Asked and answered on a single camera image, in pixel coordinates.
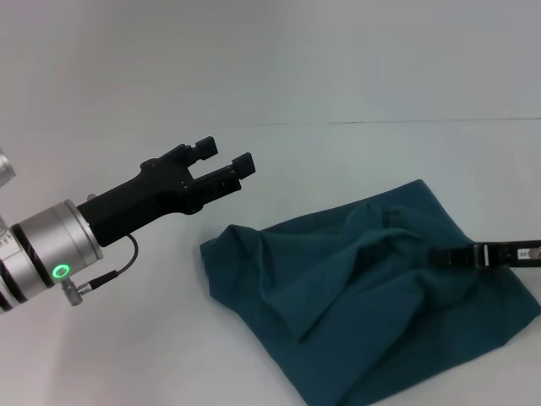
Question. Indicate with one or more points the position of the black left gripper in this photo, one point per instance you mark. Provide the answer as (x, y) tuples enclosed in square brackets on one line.
[(139, 199)]

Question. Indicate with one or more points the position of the teal blue shirt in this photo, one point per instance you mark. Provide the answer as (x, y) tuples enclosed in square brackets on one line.
[(380, 317)]

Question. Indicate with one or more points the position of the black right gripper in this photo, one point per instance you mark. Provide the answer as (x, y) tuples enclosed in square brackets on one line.
[(507, 256)]

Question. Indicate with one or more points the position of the silver stud on right gripper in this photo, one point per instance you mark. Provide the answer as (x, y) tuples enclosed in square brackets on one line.
[(534, 253)]

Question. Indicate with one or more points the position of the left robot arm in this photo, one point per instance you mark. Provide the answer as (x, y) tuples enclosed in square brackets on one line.
[(46, 249)]

